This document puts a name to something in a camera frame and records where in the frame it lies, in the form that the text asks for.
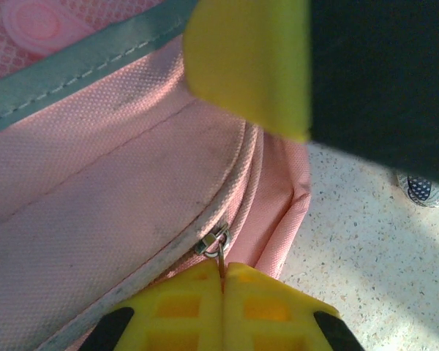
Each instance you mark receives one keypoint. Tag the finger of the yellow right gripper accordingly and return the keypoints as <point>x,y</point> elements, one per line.
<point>248,62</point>

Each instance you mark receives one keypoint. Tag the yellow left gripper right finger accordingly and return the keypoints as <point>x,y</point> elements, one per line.
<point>270,314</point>

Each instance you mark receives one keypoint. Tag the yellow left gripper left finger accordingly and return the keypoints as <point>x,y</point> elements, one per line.
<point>175,314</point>

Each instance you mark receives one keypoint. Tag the pink student backpack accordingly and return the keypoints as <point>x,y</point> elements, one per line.
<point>95,183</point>

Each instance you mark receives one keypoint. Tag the white printed packet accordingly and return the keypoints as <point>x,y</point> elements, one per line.
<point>420,192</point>

